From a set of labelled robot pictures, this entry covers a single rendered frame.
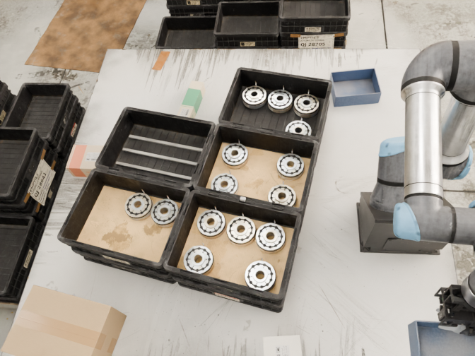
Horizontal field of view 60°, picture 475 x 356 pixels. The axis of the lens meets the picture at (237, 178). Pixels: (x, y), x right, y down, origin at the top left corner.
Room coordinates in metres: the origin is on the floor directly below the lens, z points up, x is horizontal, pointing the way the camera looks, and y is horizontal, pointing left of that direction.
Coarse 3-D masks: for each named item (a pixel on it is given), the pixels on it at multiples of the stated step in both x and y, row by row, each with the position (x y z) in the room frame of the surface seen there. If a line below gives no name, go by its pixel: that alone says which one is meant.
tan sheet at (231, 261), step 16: (192, 224) 0.63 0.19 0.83; (256, 224) 0.58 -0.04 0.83; (192, 240) 0.57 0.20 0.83; (208, 240) 0.56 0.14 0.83; (224, 240) 0.55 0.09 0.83; (288, 240) 0.50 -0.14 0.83; (224, 256) 0.49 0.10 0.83; (240, 256) 0.48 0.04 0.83; (256, 256) 0.46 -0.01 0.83; (272, 256) 0.45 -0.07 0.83; (224, 272) 0.43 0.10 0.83; (240, 272) 0.42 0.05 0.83; (272, 288) 0.35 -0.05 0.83
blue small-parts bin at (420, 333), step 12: (408, 324) 0.13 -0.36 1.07; (420, 324) 0.12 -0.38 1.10; (432, 324) 0.12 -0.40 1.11; (420, 336) 0.10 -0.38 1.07; (432, 336) 0.09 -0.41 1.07; (444, 336) 0.09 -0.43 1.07; (456, 336) 0.08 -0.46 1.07; (468, 336) 0.08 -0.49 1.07; (420, 348) 0.07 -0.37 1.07; (432, 348) 0.07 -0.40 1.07; (444, 348) 0.06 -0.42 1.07; (456, 348) 0.06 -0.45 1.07; (468, 348) 0.05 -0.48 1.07
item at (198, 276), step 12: (192, 192) 0.71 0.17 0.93; (204, 192) 0.70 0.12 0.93; (252, 204) 0.62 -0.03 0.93; (300, 216) 0.54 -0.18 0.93; (180, 228) 0.58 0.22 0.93; (168, 252) 0.50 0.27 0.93; (288, 252) 0.42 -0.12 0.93; (288, 264) 0.39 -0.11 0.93; (192, 276) 0.41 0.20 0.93; (204, 276) 0.40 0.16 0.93; (240, 288) 0.34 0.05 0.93; (252, 288) 0.33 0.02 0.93; (276, 300) 0.29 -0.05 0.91
